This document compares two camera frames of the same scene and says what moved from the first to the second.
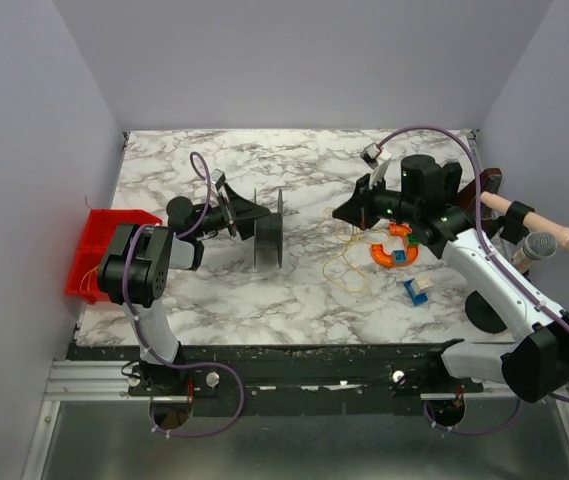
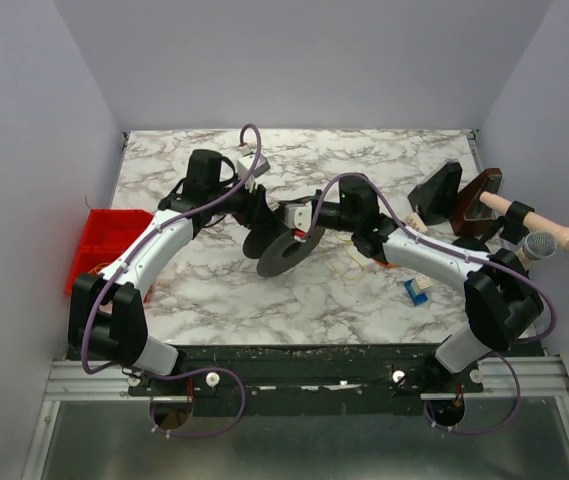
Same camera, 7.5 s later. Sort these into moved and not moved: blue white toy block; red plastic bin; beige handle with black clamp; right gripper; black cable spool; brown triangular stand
Moved: black cable spool; right gripper
Not moved: beige handle with black clamp; blue white toy block; red plastic bin; brown triangular stand
